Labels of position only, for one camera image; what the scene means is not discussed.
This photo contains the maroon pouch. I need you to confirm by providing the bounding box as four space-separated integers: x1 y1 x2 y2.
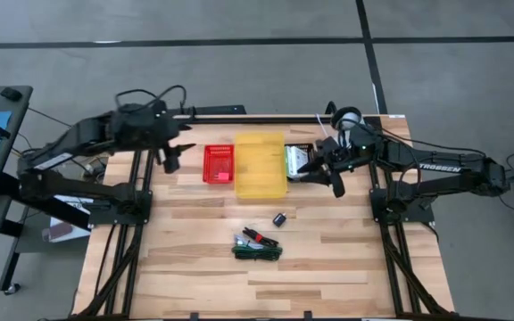
45 222 74 243

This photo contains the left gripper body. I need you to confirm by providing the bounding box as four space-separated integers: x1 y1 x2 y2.
147 111 182 176

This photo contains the grey side desk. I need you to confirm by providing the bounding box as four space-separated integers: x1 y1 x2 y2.
0 85 34 304

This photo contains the black cable with red band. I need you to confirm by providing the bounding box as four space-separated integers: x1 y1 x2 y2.
241 226 280 248

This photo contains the black computer mouse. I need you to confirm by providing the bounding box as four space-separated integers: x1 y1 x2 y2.
0 86 23 102

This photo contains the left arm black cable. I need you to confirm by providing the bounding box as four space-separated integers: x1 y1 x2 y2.
113 84 188 118

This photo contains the black aluminium table frame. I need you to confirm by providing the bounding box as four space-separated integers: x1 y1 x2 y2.
78 114 454 321

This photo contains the black diagonal support beam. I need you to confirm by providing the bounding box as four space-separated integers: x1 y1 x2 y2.
0 171 93 231

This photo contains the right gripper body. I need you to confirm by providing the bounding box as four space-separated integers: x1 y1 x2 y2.
314 136 352 199

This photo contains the white lamp cable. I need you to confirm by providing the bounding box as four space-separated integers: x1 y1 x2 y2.
315 113 330 140

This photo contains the red plastic basket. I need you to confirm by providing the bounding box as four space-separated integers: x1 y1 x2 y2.
202 144 236 185

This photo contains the green black braided cable bundle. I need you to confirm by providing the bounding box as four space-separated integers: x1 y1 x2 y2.
232 235 284 263

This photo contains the right arm black supply cable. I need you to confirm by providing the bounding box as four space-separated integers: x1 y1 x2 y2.
379 127 488 157

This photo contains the white cardboard box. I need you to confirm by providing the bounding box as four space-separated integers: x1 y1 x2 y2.
42 193 95 244

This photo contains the black plastic basket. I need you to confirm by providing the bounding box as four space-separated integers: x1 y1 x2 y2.
284 143 319 182

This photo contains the black floor cable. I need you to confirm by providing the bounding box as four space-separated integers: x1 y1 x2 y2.
27 106 75 130

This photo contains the long white box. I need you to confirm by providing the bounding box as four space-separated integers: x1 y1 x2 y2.
290 146 311 178

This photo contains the yellow translucent plastic bin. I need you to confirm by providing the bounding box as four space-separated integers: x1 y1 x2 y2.
234 131 288 200

